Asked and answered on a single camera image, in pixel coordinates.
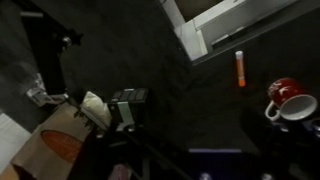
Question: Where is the black camera stand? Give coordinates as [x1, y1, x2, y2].
[19, 9, 84, 101]

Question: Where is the white crumpled napkin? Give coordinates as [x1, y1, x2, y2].
[79, 90, 113, 130]

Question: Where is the brown paper bag, red logo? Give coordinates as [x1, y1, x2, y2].
[0, 101, 92, 180]

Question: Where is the white tray frame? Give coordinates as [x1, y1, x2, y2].
[159, 0, 320, 62]

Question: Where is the crumpled clear plastic wrapper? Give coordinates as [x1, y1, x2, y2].
[25, 73, 70, 108]

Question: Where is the red mug with white interior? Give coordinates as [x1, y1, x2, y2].
[264, 77, 319, 122]

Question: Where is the orange marker with white cap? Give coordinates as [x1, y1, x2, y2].
[234, 50, 247, 88]

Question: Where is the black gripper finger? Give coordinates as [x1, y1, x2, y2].
[247, 156, 301, 180]

